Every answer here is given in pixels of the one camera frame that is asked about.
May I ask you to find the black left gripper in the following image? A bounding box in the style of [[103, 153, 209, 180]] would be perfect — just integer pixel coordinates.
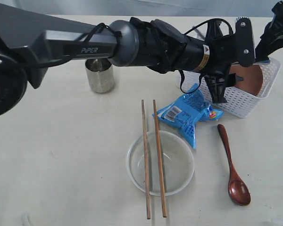
[[179, 18, 255, 104]]

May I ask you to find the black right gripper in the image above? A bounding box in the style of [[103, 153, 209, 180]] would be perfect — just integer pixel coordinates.
[[255, 0, 283, 63]]

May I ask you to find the blue snack packet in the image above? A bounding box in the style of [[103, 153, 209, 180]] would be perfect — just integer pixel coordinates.
[[157, 83, 224, 149]]

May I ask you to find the pale green ceramic bowl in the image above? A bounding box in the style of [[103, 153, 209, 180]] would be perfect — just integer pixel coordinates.
[[126, 130, 195, 196]]

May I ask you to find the wooden chopstick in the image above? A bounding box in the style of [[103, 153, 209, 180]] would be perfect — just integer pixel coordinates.
[[153, 99, 168, 218], [141, 99, 151, 219]]

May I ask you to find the brown wooden spoon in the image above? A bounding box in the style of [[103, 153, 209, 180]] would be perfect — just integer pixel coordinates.
[[217, 124, 251, 206]]

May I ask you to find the stainless steel cup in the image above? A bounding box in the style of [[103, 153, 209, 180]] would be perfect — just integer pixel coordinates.
[[85, 58, 115, 93]]

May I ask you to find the dark metal knife handle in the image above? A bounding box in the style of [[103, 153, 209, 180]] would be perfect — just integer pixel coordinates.
[[195, 28, 205, 40]]

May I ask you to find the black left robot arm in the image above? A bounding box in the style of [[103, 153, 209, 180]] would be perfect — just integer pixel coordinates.
[[0, 3, 255, 116]]

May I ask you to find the white perforated plastic basket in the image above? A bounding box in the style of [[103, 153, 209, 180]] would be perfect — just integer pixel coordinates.
[[182, 58, 281, 118]]

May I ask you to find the brown wooden plate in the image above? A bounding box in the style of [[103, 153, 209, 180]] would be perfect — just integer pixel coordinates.
[[230, 65, 263, 96]]

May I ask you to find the white backdrop curtain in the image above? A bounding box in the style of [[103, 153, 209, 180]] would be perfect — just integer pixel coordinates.
[[1, 0, 277, 17]]

